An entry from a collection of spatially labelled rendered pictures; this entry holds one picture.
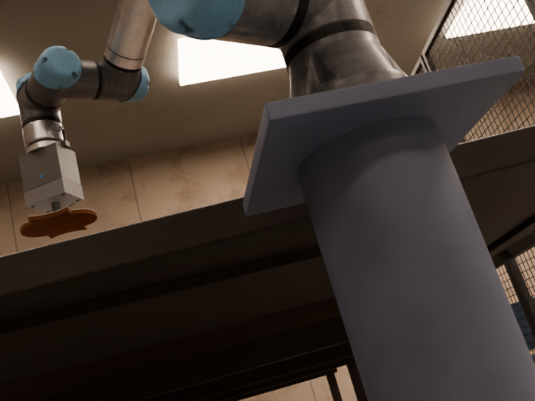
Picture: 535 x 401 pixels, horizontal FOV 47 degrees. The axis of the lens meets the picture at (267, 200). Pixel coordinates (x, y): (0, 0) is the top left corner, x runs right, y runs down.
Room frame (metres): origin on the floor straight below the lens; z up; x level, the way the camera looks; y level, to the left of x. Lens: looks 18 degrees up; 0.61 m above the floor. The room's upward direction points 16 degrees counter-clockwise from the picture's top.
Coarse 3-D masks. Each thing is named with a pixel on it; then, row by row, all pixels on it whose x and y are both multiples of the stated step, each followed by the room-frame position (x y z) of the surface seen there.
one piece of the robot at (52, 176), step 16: (48, 144) 1.03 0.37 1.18; (64, 144) 1.04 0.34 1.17; (32, 160) 1.03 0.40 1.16; (48, 160) 1.02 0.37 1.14; (64, 160) 1.04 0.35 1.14; (32, 176) 1.03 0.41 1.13; (48, 176) 1.03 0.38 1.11; (64, 176) 1.03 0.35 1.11; (32, 192) 1.03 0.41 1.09; (48, 192) 1.03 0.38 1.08; (64, 192) 1.02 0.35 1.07; (80, 192) 1.07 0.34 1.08; (32, 208) 1.05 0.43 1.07; (48, 208) 1.07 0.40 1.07
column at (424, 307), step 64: (512, 64) 0.56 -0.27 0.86; (320, 128) 0.56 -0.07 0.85; (384, 128) 0.59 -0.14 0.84; (448, 128) 0.67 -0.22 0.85; (256, 192) 0.69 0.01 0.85; (320, 192) 0.62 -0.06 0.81; (384, 192) 0.59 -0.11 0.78; (448, 192) 0.60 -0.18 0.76; (384, 256) 0.59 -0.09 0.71; (448, 256) 0.59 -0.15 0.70; (384, 320) 0.60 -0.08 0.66; (448, 320) 0.59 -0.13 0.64; (512, 320) 0.62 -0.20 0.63; (384, 384) 0.62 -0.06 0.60; (448, 384) 0.59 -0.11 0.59; (512, 384) 0.60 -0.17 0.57
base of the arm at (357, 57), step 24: (336, 24) 0.61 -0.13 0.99; (360, 24) 0.62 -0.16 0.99; (312, 48) 0.62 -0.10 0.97; (336, 48) 0.61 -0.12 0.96; (360, 48) 0.61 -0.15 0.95; (288, 72) 0.66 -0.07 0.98; (312, 72) 0.62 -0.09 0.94; (336, 72) 0.60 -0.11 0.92; (360, 72) 0.60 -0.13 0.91; (384, 72) 0.60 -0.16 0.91
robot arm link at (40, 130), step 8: (40, 120) 1.02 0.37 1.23; (48, 120) 1.03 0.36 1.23; (24, 128) 1.03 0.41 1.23; (32, 128) 1.02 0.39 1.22; (40, 128) 1.02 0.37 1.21; (48, 128) 1.03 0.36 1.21; (56, 128) 1.04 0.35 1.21; (24, 136) 1.03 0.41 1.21; (32, 136) 1.02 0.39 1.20; (40, 136) 1.02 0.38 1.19; (48, 136) 1.03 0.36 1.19; (56, 136) 1.04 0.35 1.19; (24, 144) 1.04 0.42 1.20; (32, 144) 1.03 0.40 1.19
